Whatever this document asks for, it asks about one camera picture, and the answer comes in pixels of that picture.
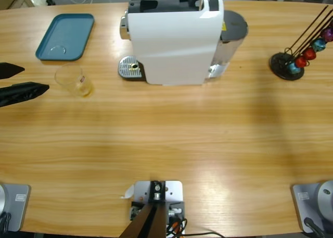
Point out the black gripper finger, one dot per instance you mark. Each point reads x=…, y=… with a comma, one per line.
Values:
x=23, y=93
x=10, y=70

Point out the clear drinking glass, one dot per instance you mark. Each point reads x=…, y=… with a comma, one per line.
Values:
x=75, y=84

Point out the white capsule coffee machine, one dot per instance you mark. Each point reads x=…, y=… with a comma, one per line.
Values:
x=169, y=45

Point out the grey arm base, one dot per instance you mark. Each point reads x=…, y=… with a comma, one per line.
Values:
x=15, y=206
x=312, y=204

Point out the blue coffee capsule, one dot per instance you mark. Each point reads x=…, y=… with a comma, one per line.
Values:
x=319, y=44
x=295, y=68

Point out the red coffee capsule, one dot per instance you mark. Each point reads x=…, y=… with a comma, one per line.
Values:
x=301, y=62
x=309, y=54

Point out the purple coffee capsule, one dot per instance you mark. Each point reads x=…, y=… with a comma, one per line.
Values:
x=328, y=34

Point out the teal plastic tray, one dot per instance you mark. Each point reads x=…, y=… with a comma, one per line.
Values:
x=65, y=35

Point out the white paper tag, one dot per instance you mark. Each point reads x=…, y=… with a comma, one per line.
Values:
x=128, y=192

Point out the black device at right edge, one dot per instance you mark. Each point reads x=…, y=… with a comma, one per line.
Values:
x=173, y=191

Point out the black capsule holder with rods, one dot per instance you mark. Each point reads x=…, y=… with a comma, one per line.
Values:
x=279, y=63

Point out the dark camera post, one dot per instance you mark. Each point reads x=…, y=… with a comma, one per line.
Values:
x=153, y=217

